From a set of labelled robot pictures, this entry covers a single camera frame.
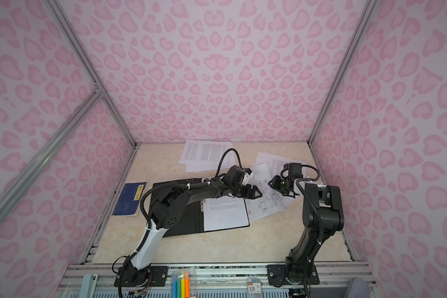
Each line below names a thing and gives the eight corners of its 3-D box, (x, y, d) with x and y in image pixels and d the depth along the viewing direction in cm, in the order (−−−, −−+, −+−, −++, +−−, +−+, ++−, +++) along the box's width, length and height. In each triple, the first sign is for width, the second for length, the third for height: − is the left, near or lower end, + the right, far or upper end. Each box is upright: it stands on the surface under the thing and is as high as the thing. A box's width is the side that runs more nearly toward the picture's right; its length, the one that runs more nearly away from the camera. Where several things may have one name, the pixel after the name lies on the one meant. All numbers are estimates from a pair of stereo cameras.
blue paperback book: (114, 216, 92) (112, 214, 90) (127, 184, 104) (125, 182, 102) (135, 216, 92) (133, 214, 90) (146, 184, 104) (145, 182, 102)
